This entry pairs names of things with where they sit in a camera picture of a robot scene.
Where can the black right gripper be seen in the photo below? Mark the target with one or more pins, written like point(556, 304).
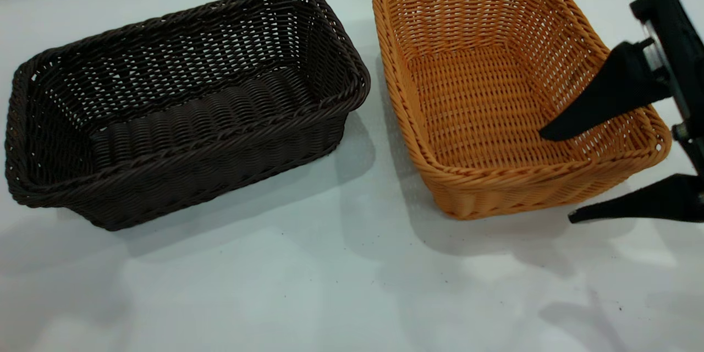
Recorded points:
point(685, 55)

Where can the orange wicker basket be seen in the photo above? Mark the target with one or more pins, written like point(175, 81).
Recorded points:
point(484, 110)

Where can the black wicker basket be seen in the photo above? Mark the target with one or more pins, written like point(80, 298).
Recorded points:
point(220, 159)

